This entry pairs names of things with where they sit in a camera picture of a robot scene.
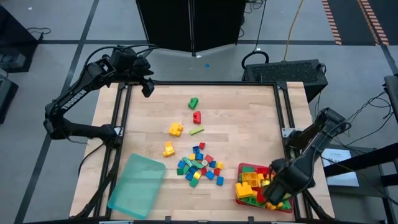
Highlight black folding screen panel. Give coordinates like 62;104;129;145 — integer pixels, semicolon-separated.
136;0;193;64
192;0;247;54

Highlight teal translucent plastic bin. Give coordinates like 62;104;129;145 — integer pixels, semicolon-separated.
106;152;167;220

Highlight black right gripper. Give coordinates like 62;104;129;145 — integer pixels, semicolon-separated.
263;157;315;207

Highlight black equipment case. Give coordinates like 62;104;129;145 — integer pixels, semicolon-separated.
0;73;19;124

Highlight white paper sheet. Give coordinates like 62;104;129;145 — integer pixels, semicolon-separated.
319;147;361;188

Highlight black metal stand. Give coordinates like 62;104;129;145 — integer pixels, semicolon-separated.
323;142;398;224

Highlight black side desk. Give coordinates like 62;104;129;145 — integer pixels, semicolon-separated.
384;74;398;116

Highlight large yellow plastic brick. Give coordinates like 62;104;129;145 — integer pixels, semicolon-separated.
241;172;259;189
234;181;255;200

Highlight pink translucent plastic bin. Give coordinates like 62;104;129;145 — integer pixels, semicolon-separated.
235;162;295;215

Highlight yellow hanging cable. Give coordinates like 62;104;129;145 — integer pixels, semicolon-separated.
282;0;305;62

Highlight flat green plastic brick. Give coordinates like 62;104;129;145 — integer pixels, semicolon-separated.
188;124;205;136

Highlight black floor cables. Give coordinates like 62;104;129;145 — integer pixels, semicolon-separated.
341;90;394;147

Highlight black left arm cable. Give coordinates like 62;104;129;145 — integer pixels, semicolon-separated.
82;43;159;68

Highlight black floor cable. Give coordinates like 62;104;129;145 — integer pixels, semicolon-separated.
238;0;265;38
26;27;52;41

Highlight black perforated computer case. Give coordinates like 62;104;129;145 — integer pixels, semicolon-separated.
241;58;329;103

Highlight black hanging coiled cable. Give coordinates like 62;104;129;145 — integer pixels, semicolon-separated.
241;0;270;71

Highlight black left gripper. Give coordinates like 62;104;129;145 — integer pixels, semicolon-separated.
107;44;155;98

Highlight black floor equipment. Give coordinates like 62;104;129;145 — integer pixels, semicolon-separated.
0;4;40;74

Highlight black floor mat orange edge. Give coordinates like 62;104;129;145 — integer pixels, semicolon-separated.
322;0;363;46
357;0;398;47

